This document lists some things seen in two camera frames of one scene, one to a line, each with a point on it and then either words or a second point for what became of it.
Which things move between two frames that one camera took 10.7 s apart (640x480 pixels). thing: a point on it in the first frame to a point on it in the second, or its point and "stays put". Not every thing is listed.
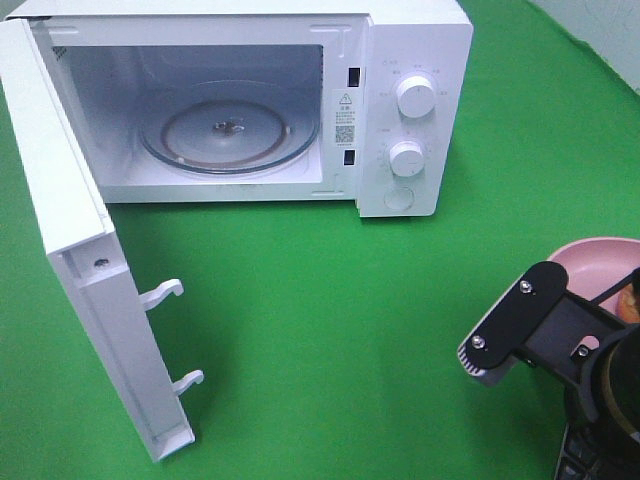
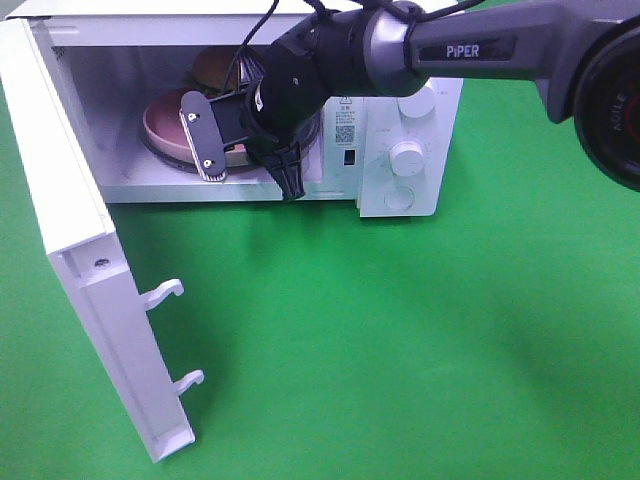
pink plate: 594,265 to 166,128
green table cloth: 328,341 stays put
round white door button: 399,197 stays put
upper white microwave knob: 416,96 stays put
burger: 628,309 to 211,70
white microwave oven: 265,101 stays put
